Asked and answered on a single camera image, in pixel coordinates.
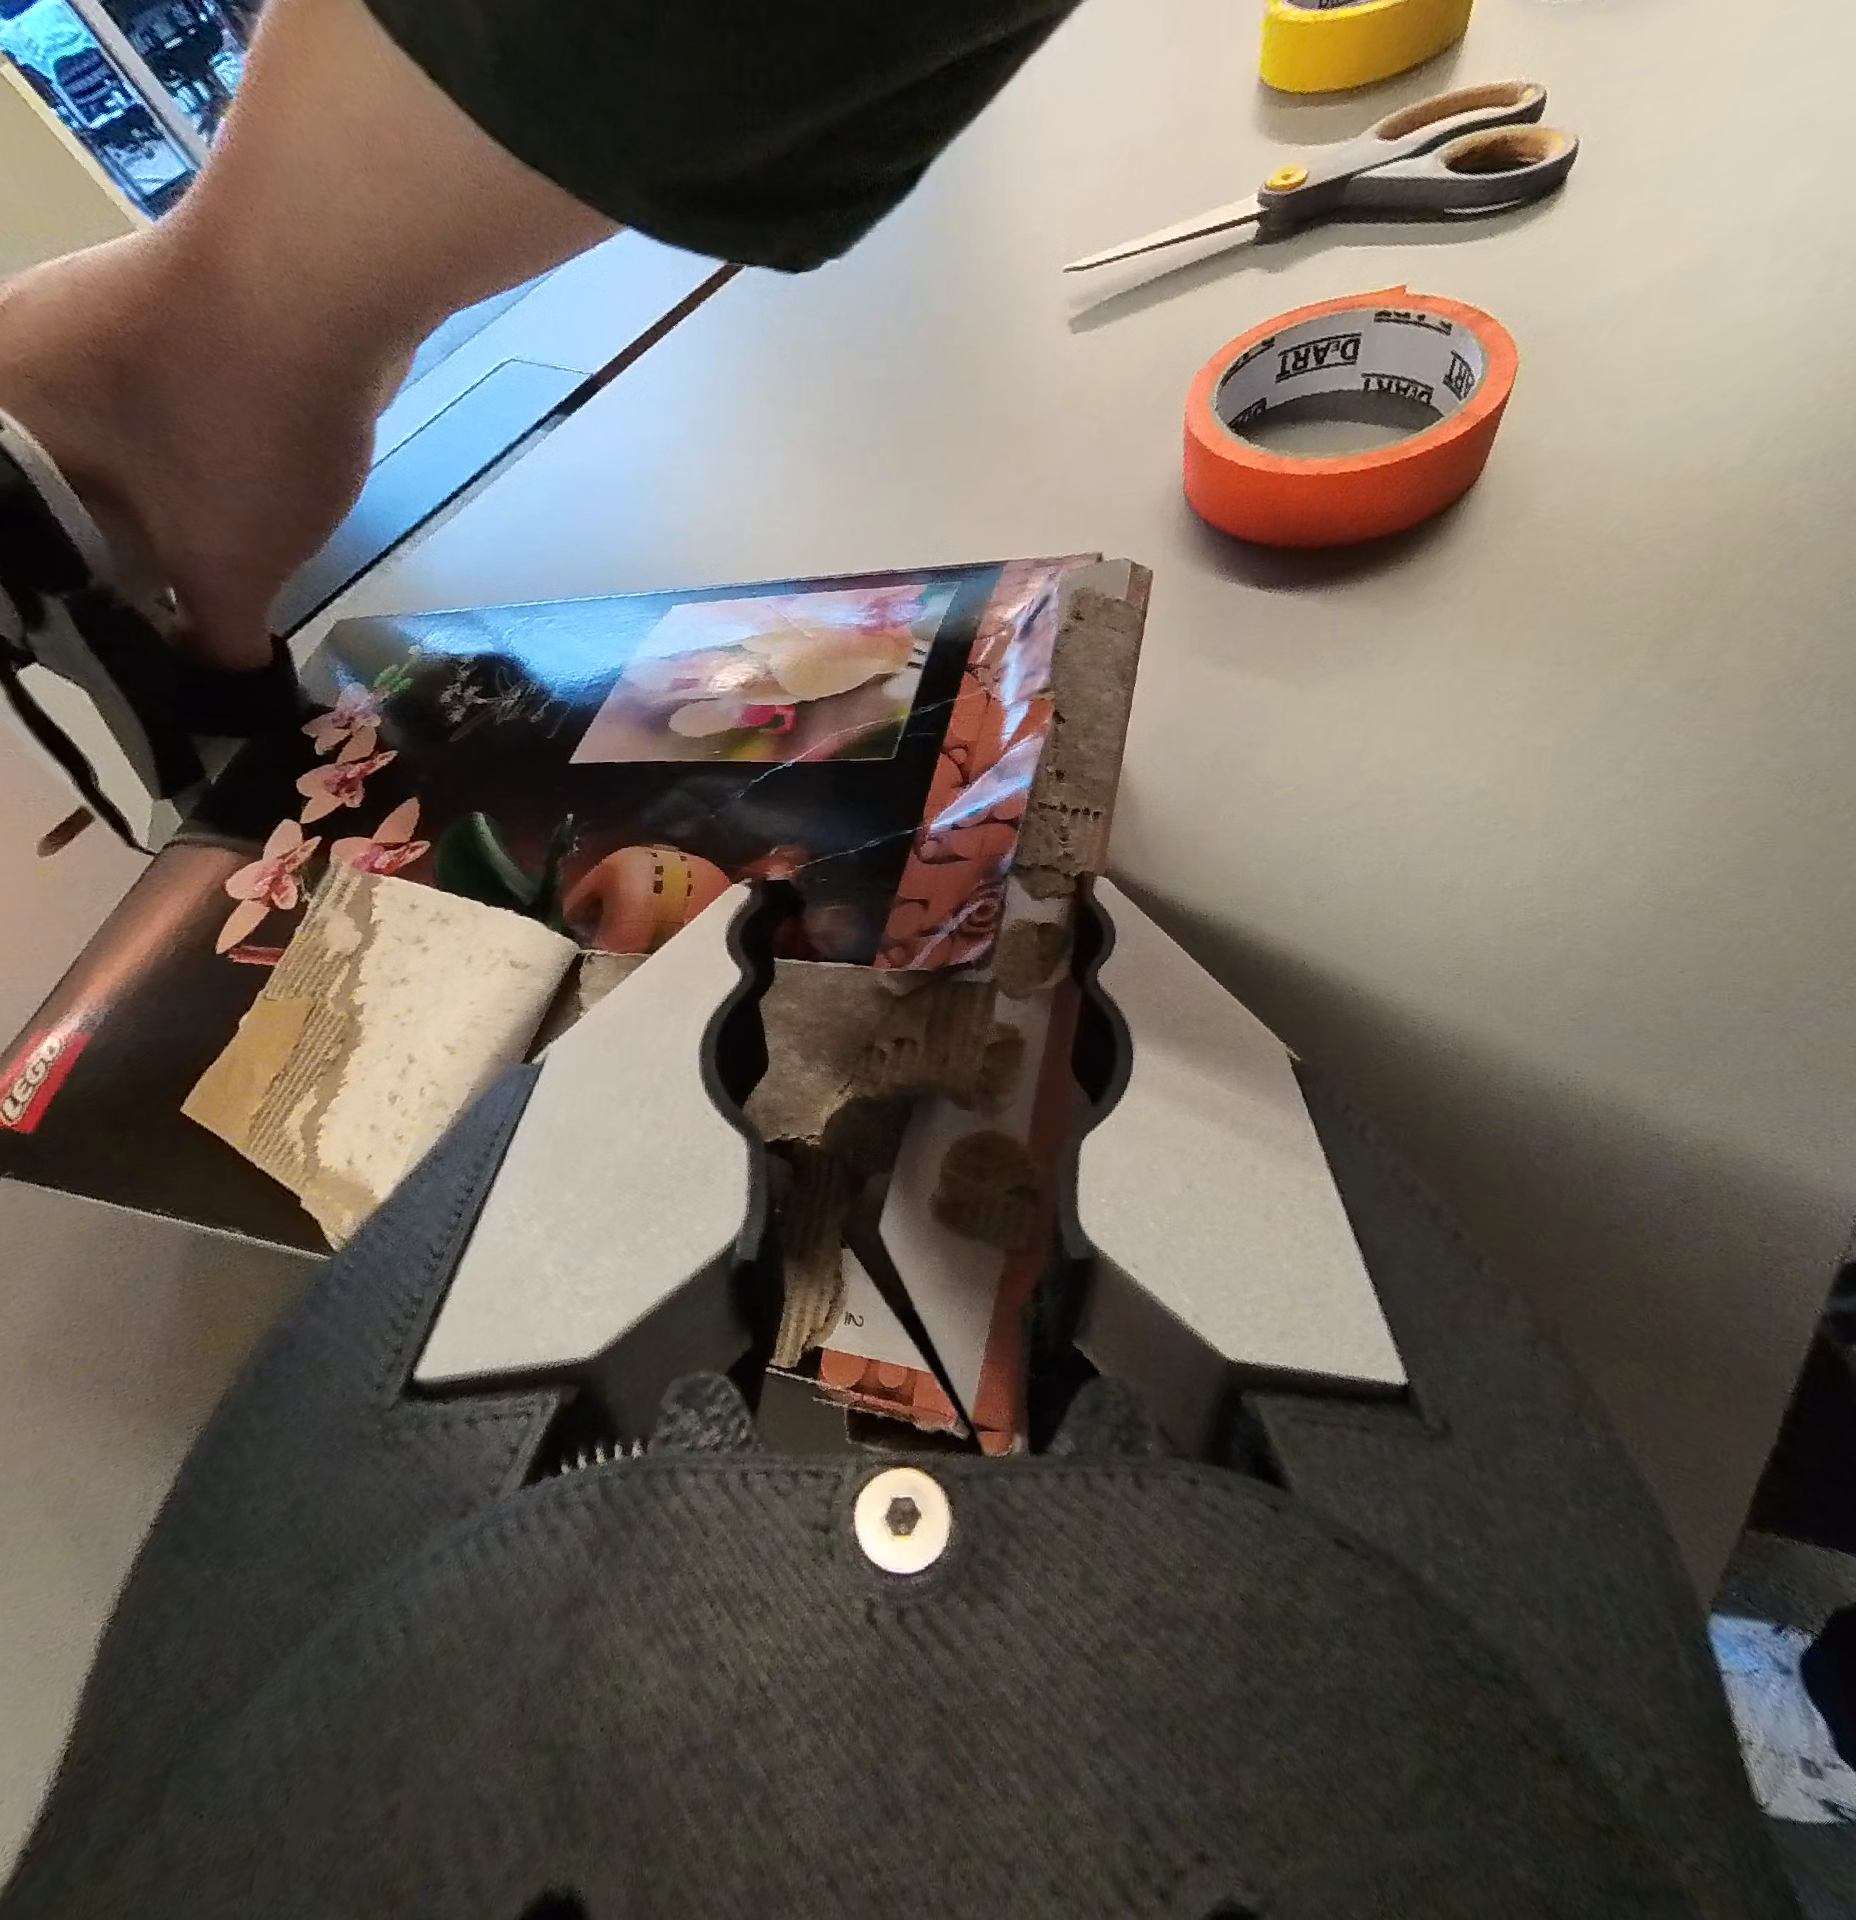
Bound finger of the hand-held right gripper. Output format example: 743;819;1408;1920
0;630;195;859

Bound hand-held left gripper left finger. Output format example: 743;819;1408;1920
415;881;769;1425

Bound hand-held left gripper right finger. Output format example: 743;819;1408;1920
1060;878;1410;1433

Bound black orchid lego box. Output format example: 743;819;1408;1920
0;552;1157;1457

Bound orange masking tape roll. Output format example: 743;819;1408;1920
1182;288;1522;548

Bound person's right forearm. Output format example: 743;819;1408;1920
164;0;1087;377

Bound person's right hand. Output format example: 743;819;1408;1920
0;194;409;670

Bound yellow tape roll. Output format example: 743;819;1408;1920
1257;0;1476;96

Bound grey handle scissors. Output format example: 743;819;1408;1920
1063;82;1582;277

